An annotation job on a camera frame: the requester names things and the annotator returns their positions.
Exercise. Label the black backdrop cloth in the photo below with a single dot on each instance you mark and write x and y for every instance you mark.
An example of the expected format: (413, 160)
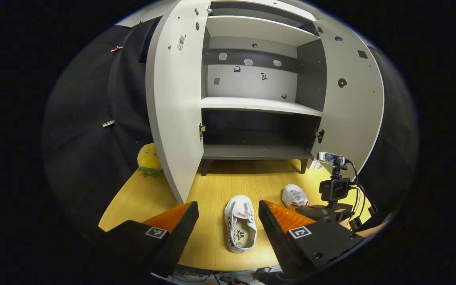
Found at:
(89, 130)
(396, 138)

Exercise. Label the silver cloth clip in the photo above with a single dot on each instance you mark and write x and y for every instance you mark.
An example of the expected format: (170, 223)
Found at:
(108, 123)

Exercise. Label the white shoe cabinet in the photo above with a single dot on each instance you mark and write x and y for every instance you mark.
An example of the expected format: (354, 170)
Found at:
(251, 83)

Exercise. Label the yellow plush toy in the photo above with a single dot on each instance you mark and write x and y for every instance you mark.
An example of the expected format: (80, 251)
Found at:
(149, 158)

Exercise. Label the lavender book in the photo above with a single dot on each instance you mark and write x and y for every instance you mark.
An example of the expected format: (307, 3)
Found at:
(314, 164)

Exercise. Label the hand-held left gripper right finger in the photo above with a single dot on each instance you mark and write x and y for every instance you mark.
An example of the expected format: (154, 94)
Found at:
(277, 241)

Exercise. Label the white canvas shoe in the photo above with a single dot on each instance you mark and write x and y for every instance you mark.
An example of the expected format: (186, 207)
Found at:
(296, 194)
(240, 225)

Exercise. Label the pink cloth clip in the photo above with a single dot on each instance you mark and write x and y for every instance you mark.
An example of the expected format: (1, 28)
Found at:
(116, 48)

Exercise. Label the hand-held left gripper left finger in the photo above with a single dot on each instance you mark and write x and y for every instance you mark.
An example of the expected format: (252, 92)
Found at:
(178, 241)

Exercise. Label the white shoe cabinet door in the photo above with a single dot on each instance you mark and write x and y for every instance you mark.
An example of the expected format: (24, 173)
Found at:
(176, 118)
(350, 118)

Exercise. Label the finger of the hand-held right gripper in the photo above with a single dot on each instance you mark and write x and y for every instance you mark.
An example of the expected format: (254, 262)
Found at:
(331, 213)

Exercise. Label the white cabinet shelf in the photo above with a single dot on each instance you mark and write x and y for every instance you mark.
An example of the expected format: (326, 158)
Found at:
(259, 105)
(259, 28)

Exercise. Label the grey cabinet shelf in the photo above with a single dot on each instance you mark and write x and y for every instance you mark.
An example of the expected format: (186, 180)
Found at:
(255, 151)

